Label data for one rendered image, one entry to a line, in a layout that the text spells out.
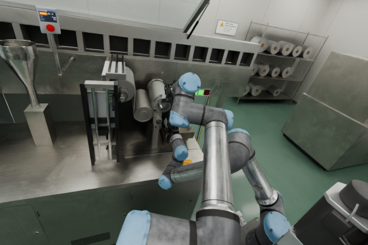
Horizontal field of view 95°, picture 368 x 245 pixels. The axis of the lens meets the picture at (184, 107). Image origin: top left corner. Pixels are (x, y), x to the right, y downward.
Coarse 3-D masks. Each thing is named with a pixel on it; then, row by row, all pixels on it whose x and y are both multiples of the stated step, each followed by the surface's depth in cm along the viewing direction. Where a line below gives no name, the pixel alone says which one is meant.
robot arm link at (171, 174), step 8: (232, 144) 73; (240, 144) 73; (232, 152) 70; (240, 152) 70; (248, 152) 72; (232, 160) 69; (240, 160) 69; (248, 160) 72; (168, 168) 92; (176, 168) 87; (184, 168) 83; (192, 168) 79; (200, 168) 77; (232, 168) 69; (240, 168) 71; (160, 176) 90; (168, 176) 87; (176, 176) 84; (184, 176) 82; (192, 176) 79; (200, 176) 77; (160, 184) 88; (168, 184) 86
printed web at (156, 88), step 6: (126, 72) 105; (132, 72) 115; (126, 78) 97; (132, 78) 105; (132, 84) 97; (150, 84) 126; (156, 84) 121; (162, 84) 123; (108, 90) 95; (150, 90) 121; (156, 90) 114; (162, 90) 113; (150, 96) 121; (156, 96) 108; (132, 102) 120
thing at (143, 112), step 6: (138, 90) 125; (144, 90) 127; (138, 96) 118; (144, 96) 118; (138, 102) 112; (144, 102) 111; (150, 102) 119; (138, 108) 106; (144, 108) 108; (150, 108) 109; (138, 114) 109; (144, 114) 110; (150, 114) 112; (138, 120) 111; (144, 120) 113
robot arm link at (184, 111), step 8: (176, 96) 60; (184, 96) 59; (176, 104) 59; (184, 104) 58; (192, 104) 59; (200, 104) 61; (176, 112) 58; (184, 112) 58; (192, 112) 58; (200, 112) 58; (176, 120) 57; (184, 120) 57; (192, 120) 58; (200, 120) 58
